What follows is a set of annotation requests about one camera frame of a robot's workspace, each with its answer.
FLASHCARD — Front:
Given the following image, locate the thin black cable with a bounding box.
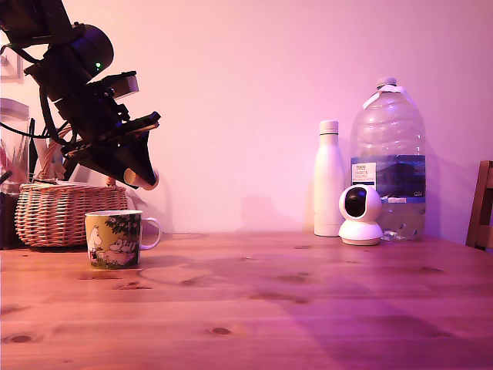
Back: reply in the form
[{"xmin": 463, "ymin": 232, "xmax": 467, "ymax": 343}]
[{"xmin": 0, "ymin": 122, "xmax": 51, "ymax": 140}]

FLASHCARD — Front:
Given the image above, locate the thick black cable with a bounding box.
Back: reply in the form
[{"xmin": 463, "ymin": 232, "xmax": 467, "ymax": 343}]
[{"xmin": 37, "ymin": 85, "xmax": 84, "ymax": 150}]

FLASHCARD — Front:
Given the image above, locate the white picture frame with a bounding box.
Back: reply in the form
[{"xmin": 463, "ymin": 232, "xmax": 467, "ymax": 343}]
[{"xmin": 0, "ymin": 44, "xmax": 25, "ymax": 82}]

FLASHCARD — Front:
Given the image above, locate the cartoon print mug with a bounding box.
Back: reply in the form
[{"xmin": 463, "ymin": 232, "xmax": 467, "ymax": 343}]
[{"xmin": 84, "ymin": 210, "xmax": 162, "ymax": 271}]

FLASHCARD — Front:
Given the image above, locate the white metal bottle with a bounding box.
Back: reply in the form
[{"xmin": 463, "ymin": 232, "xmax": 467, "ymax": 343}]
[{"xmin": 313, "ymin": 119, "xmax": 346, "ymax": 237}]

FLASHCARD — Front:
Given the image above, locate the dark jar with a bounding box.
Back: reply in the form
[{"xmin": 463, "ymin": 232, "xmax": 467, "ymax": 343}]
[{"xmin": 0, "ymin": 183, "xmax": 22, "ymax": 251}]

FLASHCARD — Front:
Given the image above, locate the wooden chair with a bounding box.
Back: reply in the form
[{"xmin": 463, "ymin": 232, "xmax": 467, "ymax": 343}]
[{"xmin": 464, "ymin": 160, "xmax": 493, "ymax": 252}]

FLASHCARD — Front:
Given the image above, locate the large clear water bottle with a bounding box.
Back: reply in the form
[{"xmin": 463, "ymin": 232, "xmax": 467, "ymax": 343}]
[{"xmin": 349, "ymin": 76, "xmax": 428, "ymax": 242}]

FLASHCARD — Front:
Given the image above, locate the wicker basket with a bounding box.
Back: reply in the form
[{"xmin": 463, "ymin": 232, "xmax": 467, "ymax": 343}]
[{"xmin": 14, "ymin": 125, "xmax": 130, "ymax": 248}]

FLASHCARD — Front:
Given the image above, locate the pale coffee capsule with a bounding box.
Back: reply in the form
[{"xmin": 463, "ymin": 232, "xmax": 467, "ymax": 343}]
[{"xmin": 123, "ymin": 167, "xmax": 159, "ymax": 192}]

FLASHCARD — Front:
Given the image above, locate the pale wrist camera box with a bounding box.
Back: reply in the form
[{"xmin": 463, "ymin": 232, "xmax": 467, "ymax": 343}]
[{"xmin": 98, "ymin": 70, "xmax": 139, "ymax": 102}]

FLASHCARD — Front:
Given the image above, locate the glass jar with white lid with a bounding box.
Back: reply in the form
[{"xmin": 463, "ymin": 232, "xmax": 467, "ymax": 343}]
[{"xmin": 0, "ymin": 97, "xmax": 32, "ymax": 186}]

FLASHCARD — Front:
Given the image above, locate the small white round camera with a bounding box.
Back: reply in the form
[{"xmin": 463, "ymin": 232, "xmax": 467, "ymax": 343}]
[{"xmin": 337, "ymin": 185, "xmax": 384, "ymax": 247}]

